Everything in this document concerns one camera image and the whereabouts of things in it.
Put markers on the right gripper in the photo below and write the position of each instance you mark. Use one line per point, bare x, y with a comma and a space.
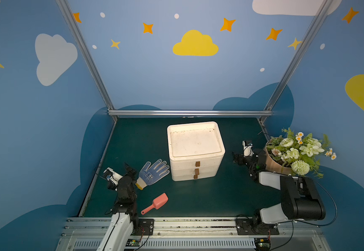
241, 158

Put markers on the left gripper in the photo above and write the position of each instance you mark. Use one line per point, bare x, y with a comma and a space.
128, 172

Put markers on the white three-drawer cabinet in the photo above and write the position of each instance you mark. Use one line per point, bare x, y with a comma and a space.
195, 150

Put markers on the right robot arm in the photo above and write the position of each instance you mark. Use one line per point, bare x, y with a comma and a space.
299, 198

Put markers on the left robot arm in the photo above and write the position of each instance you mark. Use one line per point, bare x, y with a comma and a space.
124, 220

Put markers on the beige ribbed flower pot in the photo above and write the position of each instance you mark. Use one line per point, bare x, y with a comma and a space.
273, 166

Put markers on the blue dotted work glove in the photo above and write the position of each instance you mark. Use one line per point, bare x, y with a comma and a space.
152, 173

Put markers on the pink plastic scoop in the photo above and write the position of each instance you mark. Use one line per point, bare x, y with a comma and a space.
156, 204

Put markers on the white green artificial flowers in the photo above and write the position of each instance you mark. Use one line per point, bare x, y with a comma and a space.
300, 152

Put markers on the left controller board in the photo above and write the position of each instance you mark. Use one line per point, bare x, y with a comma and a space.
133, 243

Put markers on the controller board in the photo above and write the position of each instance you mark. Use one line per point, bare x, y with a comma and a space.
262, 244
133, 243

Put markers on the right controller board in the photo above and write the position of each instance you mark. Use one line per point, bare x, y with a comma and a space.
262, 244

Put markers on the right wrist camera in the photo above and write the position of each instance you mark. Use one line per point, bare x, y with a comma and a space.
247, 148

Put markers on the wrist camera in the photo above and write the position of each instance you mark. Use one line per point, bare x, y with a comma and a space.
247, 148
111, 176

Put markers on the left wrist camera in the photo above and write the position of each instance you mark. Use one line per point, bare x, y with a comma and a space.
111, 176

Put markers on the horizontal aluminium frame bar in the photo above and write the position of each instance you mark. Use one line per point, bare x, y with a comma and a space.
213, 113

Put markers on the left aluminium frame post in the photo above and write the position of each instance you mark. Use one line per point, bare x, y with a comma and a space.
72, 24

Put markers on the aluminium frame post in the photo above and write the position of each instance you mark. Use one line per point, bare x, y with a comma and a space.
310, 34
72, 24

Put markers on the right aluminium frame post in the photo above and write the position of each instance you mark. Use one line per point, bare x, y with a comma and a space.
310, 34

